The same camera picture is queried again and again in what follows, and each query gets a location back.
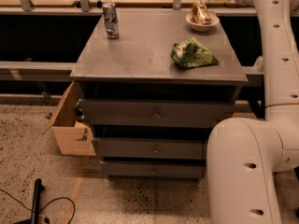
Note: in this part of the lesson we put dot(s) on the orange crushed soda can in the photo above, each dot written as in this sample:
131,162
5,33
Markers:
200,13

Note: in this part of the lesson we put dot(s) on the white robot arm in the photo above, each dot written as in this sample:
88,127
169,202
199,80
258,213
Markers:
243,154

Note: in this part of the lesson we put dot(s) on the white paper bowl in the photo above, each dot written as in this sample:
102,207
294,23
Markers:
202,27

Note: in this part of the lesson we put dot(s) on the silver blue tall can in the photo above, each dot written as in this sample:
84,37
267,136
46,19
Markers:
111,20

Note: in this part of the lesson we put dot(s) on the green chip bag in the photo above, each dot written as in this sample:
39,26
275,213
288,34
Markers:
191,53

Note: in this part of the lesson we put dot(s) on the clear sanitizer bottle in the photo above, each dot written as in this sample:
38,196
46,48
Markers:
258,65

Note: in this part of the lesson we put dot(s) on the grey drawer cabinet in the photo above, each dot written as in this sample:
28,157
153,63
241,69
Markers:
137,67

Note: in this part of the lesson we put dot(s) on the top grey drawer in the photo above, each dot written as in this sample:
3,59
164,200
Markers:
158,114

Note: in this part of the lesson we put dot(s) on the grey drawer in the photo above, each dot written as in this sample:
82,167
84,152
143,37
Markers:
153,169
158,114
149,148

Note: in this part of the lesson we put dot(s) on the middle grey drawer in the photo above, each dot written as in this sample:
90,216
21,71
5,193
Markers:
149,148

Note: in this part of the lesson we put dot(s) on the bottom grey drawer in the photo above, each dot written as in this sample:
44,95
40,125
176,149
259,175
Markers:
153,169

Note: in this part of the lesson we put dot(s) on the cardboard box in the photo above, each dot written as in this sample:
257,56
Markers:
73,137

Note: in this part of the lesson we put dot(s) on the black stand leg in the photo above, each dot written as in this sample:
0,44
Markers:
35,209

